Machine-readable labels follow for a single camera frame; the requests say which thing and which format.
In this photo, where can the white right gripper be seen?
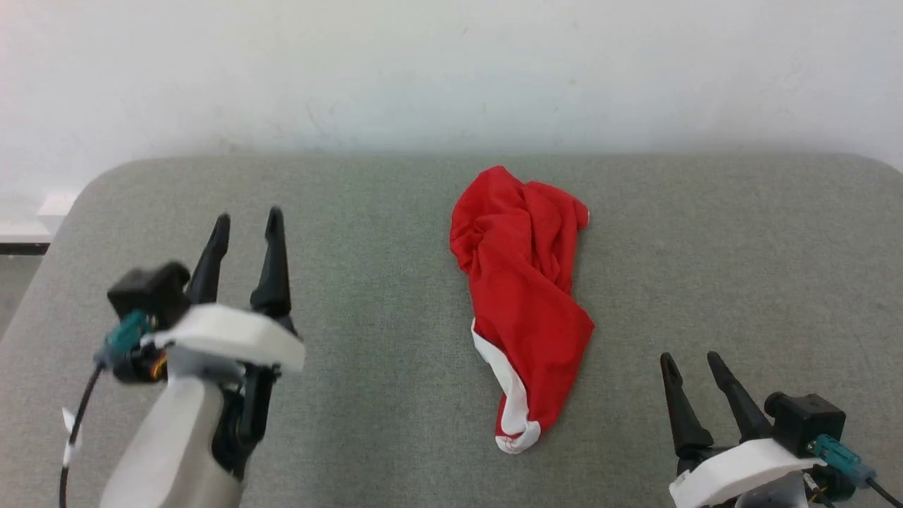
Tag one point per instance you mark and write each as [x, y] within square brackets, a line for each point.
[734, 473]

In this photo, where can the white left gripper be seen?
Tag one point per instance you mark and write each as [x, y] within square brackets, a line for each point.
[233, 335]

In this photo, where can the red garment with white trim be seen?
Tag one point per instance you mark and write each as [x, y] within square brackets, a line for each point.
[525, 296]

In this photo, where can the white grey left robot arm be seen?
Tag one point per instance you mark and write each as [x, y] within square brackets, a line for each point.
[169, 444]

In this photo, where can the grey fabric sofa seat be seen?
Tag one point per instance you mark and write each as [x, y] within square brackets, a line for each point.
[395, 339]

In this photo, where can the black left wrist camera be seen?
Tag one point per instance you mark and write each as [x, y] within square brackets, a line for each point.
[149, 291]

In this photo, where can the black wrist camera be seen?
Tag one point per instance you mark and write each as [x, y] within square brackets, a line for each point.
[149, 291]
[808, 422]

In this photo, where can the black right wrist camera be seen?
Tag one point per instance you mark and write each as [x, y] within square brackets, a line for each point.
[808, 422]

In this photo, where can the white wall ledge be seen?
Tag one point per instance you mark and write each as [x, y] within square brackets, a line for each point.
[32, 215]

